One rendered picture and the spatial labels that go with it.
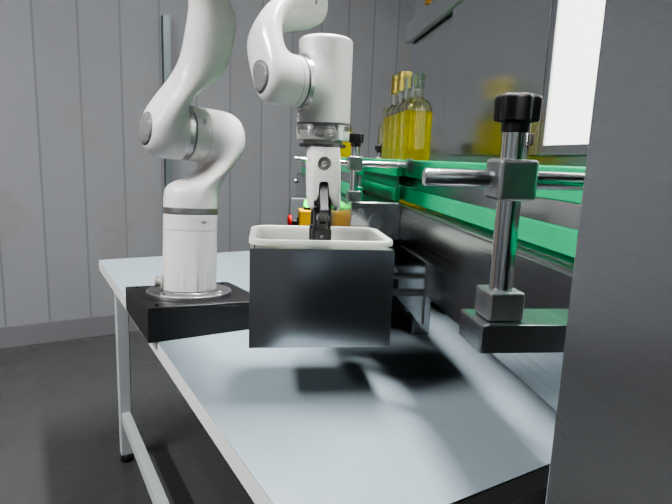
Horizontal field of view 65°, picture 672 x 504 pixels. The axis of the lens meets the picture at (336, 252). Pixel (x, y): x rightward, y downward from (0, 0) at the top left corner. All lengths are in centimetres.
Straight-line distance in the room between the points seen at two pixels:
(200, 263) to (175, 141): 27
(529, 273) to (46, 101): 311
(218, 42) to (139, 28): 238
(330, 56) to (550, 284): 49
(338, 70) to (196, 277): 59
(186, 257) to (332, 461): 63
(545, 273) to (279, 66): 47
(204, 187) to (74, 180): 227
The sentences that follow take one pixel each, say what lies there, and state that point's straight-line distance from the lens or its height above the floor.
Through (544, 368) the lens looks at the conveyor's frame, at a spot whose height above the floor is 95.
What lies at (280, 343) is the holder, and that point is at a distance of 83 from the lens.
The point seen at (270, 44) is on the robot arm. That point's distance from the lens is 81.
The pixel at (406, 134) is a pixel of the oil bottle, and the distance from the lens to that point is 113.
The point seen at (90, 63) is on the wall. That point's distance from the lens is 346.
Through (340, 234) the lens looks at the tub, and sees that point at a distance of 96.
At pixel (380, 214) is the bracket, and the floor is 103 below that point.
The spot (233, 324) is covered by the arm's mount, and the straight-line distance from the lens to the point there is 119.
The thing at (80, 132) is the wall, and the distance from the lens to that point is 343.
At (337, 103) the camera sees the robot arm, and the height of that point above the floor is 121.
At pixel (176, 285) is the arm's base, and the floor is 84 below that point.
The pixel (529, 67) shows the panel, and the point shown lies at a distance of 99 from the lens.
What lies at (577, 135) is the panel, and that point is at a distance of 84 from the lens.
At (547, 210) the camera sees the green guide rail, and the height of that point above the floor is 109.
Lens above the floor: 114
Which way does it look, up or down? 10 degrees down
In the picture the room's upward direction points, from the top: 2 degrees clockwise
